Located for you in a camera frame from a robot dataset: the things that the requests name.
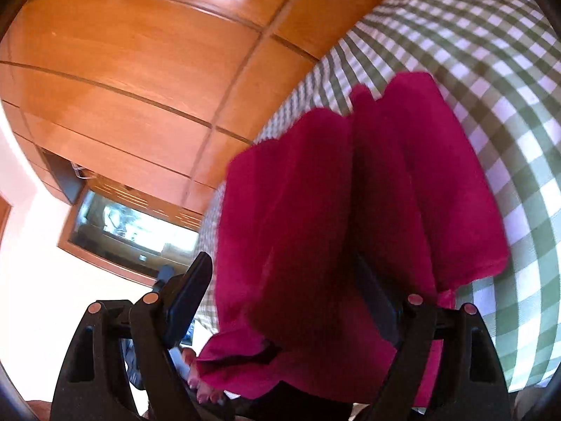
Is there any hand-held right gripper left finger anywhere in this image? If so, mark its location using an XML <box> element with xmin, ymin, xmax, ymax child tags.
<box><xmin>49</xmin><ymin>251</ymin><xmax>214</xmax><ymax>421</ymax></box>

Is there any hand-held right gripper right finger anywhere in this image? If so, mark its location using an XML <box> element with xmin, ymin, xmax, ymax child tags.
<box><xmin>353</xmin><ymin>252</ymin><xmax>513</xmax><ymax>421</ymax></box>

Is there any magenta small garment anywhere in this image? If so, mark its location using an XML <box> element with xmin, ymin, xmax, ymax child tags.
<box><xmin>195</xmin><ymin>71</ymin><xmax>511</xmax><ymax>408</ymax></box>

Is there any person's left hand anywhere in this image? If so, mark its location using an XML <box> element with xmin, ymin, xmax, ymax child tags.
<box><xmin>181</xmin><ymin>347</ymin><xmax>225</xmax><ymax>405</ymax></box>

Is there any wooden framed glass panel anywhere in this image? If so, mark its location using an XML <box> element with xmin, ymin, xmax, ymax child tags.
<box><xmin>59</xmin><ymin>186</ymin><xmax>202</xmax><ymax>283</ymax></box>

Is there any wooden wardrobe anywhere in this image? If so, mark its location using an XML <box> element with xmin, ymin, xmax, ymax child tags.
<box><xmin>0</xmin><ymin>0</ymin><xmax>428</xmax><ymax>215</ymax></box>

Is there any green white checked bedsheet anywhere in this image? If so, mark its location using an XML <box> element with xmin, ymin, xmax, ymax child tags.
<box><xmin>193</xmin><ymin>0</ymin><xmax>561</xmax><ymax>391</ymax></box>

